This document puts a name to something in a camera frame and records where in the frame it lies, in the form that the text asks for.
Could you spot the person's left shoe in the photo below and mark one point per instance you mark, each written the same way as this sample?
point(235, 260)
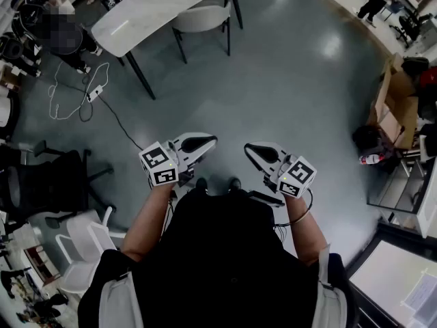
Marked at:
point(201, 184)

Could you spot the black office chair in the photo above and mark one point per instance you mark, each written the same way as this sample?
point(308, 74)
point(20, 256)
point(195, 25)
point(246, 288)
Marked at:
point(44, 183)

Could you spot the person's left forearm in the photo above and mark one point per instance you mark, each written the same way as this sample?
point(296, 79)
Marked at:
point(147, 224)

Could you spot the person's right forearm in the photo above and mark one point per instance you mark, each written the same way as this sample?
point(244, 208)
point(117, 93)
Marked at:
point(307, 238)

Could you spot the brown cardboard box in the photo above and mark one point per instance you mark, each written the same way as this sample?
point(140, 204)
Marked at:
point(392, 115)

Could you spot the red white bottle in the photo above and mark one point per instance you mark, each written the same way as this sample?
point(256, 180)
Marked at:
point(372, 158)

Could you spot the grey upholstered chair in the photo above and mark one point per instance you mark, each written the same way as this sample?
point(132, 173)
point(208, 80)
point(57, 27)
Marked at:
point(201, 17)

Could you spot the red bag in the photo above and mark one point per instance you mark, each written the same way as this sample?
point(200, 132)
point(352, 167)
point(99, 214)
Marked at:
point(429, 80)

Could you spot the white desk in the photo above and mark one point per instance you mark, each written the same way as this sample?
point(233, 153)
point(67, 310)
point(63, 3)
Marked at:
point(392, 279)

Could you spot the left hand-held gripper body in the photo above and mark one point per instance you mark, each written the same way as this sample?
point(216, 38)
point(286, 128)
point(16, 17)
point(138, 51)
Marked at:
point(160, 162)

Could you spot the person's black top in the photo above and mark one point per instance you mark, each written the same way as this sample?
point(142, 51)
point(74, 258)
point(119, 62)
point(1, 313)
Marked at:
point(222, 258)

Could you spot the person's right shoe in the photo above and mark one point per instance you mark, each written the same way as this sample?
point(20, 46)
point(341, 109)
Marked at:
point(234, 184)

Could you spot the black floor bag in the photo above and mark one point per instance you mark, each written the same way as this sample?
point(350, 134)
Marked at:
point(367, 138)

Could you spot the black flat waist device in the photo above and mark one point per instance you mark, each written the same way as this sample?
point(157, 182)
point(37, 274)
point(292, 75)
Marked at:
point(269, 198)

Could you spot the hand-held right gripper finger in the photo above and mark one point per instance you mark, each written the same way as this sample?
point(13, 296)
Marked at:
point(264, 164)
point(269, 145)

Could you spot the person's shoe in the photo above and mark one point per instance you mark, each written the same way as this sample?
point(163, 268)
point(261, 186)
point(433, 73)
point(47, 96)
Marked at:
point(234, 184)
point(201, 184)

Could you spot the white mesh chair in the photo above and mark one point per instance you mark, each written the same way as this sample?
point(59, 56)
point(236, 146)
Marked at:
point(85, 244)

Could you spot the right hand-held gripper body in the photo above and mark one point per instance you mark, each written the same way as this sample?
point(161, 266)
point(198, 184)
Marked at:
point(297, 176)

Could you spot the grey metal cart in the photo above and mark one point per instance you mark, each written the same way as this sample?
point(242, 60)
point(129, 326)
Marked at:
point(396, 186)

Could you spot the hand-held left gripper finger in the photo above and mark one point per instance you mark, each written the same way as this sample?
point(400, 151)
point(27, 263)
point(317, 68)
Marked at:
point(194, 157)
point(196, 135)

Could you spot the grey marble table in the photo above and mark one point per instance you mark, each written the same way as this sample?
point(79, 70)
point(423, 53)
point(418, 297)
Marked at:
point(150, 9)

